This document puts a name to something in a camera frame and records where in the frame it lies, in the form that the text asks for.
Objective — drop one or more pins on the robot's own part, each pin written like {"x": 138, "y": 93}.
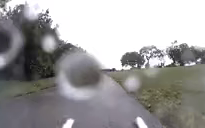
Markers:
{"x": 68, "y": 123}
{"x": 141, "y": 122}

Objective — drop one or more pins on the grey asphalt path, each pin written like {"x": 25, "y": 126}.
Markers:
{"x": 103, "y": 110}

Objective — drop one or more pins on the dense dark trees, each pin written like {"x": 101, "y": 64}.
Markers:
{"x": 33, "y": 56}

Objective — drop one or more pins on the row of trees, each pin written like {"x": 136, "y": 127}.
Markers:
{"x": 176, "y": 54}

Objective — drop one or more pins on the grass verge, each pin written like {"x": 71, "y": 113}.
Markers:
{"x": 13, "y": 87}

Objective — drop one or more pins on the grass slope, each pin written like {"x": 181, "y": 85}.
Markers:
{"x": 176, "y": 86}

